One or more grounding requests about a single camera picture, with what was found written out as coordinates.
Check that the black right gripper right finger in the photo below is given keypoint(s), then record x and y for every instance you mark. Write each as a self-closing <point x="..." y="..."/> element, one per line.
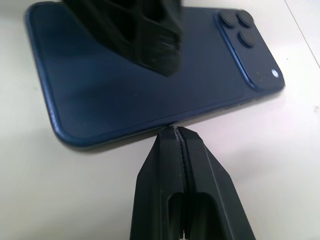
<point x="212" y="190"/>

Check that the dark blue smartphone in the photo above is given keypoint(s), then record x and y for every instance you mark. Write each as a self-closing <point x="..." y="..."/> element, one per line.
<point x="120" y="100"/>

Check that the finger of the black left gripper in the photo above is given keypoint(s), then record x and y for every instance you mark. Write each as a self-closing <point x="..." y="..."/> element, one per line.
<point x="140" y="35"/>

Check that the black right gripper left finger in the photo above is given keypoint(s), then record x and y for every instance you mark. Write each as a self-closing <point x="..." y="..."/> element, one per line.
<point x="157" y="180"/>

